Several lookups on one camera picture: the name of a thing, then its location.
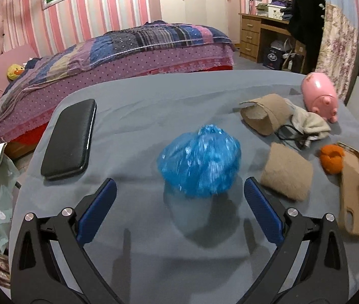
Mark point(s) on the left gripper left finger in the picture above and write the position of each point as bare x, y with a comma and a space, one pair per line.
35, 274

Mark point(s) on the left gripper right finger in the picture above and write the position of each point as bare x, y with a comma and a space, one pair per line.
309, 264

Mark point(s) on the orange peel piece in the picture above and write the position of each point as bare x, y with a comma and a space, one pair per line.
331, 158

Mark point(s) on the beige cloth pouch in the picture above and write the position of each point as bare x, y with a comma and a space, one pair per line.
303, 127

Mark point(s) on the blue plastic bag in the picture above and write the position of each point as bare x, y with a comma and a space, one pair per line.
201, 164

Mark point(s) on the tan phone case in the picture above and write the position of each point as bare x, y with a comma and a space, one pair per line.
349, 191

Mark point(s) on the black phone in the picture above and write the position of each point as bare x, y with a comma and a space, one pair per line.
67, 153

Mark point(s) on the pink pig mug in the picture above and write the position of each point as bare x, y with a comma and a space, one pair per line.
320, 96

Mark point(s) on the yellow duck plush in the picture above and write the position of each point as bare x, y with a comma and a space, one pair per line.
14, 71

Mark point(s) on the floral curtain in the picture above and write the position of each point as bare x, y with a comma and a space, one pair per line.
338, 49

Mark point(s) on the black box under desk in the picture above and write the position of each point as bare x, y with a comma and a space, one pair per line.
273, 58

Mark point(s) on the wooden desk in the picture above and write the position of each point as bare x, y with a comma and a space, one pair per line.
260, 32

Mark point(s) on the black hanging coat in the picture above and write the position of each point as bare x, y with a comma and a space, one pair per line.
307, 26

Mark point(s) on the bed with patchwork quilt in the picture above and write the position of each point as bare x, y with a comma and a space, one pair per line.
158, 47

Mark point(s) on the white wardrobe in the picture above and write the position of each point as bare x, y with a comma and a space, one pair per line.
220, 14

